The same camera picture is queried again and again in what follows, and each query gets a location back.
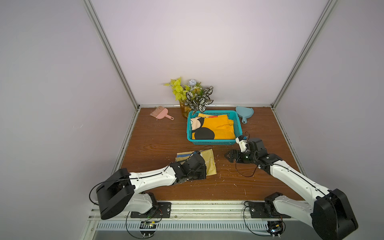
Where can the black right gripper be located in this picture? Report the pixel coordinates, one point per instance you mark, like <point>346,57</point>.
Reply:
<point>240,156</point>

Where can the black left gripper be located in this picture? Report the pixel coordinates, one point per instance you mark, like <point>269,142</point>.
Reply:
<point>203,170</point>

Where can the pale yellow pillowcase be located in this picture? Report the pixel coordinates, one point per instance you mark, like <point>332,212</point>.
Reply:
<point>207,155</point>

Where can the teal plastic laundry basket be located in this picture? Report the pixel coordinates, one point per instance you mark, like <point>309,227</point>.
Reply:
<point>232,115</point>

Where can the yellow cartoon pillowcase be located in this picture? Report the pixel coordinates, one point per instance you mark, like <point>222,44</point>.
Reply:
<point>206,127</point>

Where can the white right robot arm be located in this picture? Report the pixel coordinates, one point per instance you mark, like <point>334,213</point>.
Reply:
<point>327,211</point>

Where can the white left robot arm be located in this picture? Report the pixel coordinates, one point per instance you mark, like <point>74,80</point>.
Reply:
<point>127,190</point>

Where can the pink hand brush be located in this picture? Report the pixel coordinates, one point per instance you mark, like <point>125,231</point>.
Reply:
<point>161,113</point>

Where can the artificial potted plant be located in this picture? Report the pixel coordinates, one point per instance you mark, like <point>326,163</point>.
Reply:
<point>192,97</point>

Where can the left controller board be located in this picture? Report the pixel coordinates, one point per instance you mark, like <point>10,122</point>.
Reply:
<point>148,229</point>

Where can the controller board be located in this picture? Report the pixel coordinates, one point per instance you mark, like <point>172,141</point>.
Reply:
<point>276,228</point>
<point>148,229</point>

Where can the right controller board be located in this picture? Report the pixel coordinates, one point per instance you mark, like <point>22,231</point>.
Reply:
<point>276,228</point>

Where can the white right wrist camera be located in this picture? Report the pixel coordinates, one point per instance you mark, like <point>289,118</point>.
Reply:
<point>242,141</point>

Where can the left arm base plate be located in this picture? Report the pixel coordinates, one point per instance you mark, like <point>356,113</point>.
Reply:
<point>162,210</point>

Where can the aluminium front rail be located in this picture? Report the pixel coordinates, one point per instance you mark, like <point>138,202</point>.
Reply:
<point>196,220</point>

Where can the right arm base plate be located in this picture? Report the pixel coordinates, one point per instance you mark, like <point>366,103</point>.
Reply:
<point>263,210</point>

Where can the aluminium corner post right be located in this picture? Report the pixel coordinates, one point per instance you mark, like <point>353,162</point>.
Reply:
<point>321,22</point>

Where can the aluminium corner post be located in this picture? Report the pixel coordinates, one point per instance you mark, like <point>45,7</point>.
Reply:
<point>321,22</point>
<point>91,11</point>

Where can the aluminium corner post left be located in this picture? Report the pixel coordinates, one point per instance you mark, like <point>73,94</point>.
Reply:
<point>91,11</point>

